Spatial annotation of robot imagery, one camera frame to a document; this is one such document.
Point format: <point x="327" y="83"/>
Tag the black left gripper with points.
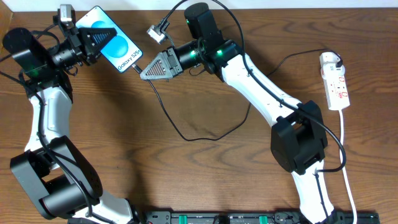
<point x="82" y="44"/>

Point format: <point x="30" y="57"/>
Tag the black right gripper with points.
<point x="171" y="61"/>

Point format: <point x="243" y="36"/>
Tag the blue Galaxy smartphone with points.
<point x="120" y="51"/>

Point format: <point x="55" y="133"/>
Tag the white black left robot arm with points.
<point x="55" y="175"/>

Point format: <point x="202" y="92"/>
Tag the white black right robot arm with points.
<point x="298" y="136"/>

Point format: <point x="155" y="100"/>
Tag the white power strip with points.
<point x="334" y="81"/>

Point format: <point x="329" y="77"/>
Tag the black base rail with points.
<point x="285" y="217"/>

